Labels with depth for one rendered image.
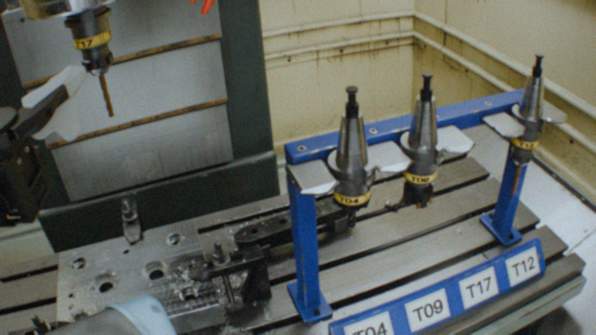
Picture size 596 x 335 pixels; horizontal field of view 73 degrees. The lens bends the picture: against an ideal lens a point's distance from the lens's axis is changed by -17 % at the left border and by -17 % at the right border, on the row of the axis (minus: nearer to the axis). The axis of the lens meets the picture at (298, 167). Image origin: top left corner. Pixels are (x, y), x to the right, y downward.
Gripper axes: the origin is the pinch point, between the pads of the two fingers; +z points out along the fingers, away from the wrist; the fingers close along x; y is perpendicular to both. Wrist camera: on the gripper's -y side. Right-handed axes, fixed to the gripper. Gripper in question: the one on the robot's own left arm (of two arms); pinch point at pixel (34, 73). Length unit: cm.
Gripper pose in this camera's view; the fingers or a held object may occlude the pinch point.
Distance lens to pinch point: 48.7
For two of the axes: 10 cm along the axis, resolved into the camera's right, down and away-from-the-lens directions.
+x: 10.0, -0.7, -0.1
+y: 0.6, 8.0, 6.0
